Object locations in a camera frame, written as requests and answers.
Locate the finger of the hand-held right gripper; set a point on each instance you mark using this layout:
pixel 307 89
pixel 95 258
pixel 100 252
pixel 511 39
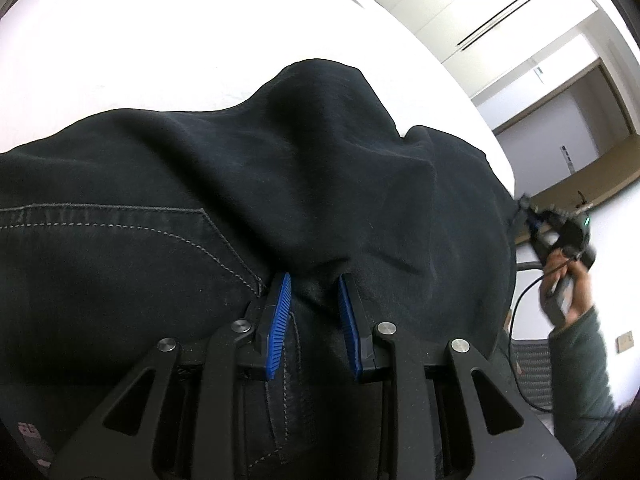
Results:
pixel 541 250
pixel 535 221

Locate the person's right hand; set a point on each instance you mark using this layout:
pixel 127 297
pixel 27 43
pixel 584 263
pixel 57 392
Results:
pixel 575 290

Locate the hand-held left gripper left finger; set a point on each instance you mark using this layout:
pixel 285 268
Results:
pixel 278 325

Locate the black pants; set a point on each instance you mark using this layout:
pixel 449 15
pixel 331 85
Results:
pixel 310 185

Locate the white bed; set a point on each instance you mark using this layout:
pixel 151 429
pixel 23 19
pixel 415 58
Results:
pixel 150 45

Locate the dark floor mat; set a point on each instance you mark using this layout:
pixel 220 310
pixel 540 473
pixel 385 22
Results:
pixel 534 370

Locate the person's right forearm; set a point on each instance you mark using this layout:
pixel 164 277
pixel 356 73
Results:
pixel 582 385

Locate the wall socket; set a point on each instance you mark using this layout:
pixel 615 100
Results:
pixel 626 342

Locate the white wardrobe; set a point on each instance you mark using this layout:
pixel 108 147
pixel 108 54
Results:
pixel 480 15

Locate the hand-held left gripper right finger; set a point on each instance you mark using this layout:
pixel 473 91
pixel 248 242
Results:
pixel 347 325

